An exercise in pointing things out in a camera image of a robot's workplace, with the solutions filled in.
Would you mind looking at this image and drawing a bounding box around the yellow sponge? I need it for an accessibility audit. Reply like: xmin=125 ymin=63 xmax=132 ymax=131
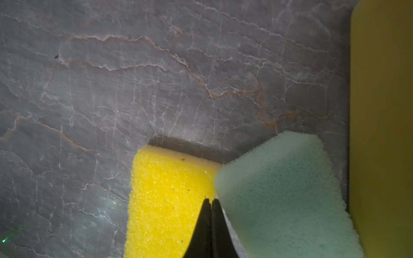
xmin=124 ymin=145 xmax=221 ymax=258

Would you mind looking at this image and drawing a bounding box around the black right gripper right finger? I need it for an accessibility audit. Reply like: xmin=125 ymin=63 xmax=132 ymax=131
xmin=211 ymin=199 xmax=239 ymax=258

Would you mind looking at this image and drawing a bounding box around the mint green sponge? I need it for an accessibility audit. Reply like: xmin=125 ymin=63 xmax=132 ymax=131
xmin=214 ymin=131 xmax=364 ymax=258

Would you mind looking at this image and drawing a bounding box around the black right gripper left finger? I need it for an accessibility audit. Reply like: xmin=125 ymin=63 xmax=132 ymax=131
xmin=183 ymin=199 xmax=212 ymax=258

